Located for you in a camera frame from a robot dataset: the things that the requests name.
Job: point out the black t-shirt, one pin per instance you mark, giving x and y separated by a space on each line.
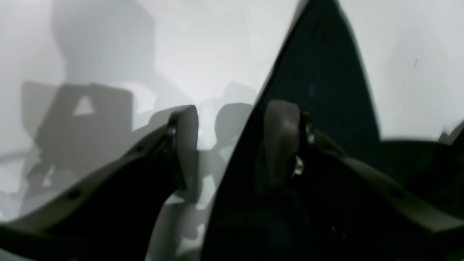
383 79

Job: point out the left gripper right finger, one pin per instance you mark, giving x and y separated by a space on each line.
358 212

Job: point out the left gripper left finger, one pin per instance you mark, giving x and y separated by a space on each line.
110 214

